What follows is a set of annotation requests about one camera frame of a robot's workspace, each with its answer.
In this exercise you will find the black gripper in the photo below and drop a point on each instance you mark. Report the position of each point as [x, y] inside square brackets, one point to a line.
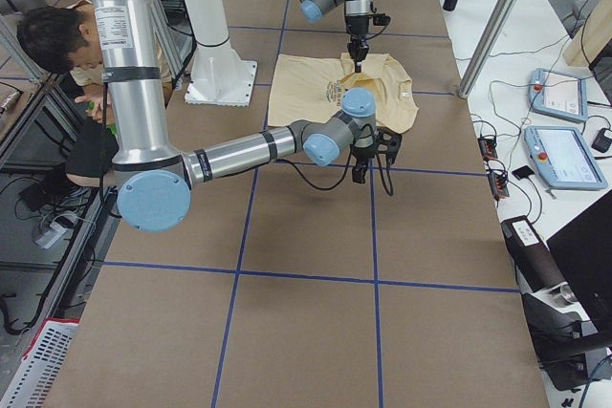
[363, 151]
[357, 26]

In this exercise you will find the beige long-sleeve printed shirt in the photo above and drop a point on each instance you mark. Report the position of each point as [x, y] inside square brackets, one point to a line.
[312, 88]

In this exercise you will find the upper blue teach pendant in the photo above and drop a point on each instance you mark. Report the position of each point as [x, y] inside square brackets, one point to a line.
[558, 95]

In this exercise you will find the blue teach pendant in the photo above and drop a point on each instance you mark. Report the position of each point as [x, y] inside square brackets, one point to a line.
[558, 95]
[562, 158]

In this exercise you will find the lower blue teach pendant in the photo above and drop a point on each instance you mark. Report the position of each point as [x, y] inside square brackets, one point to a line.
[562, 158]

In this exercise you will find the black power adapter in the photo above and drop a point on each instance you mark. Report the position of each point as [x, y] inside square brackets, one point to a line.
[602, 141]

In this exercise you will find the seated person in beige shirt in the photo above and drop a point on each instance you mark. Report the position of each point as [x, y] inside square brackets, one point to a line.
[65, 41]

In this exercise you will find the white power strip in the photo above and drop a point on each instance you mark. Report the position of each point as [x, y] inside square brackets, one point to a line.
[56, 230]

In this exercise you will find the white perforated basket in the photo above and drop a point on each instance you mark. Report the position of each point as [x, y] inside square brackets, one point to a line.
[40, 364]

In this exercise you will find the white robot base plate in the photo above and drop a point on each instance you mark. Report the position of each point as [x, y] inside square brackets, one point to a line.
[218, 75]

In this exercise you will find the grey aluminium frame post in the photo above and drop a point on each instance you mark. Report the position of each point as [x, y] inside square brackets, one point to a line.
[500, 14]

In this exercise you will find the green-handled screwdriver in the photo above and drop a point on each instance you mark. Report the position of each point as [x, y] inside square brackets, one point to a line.
[111, 127]

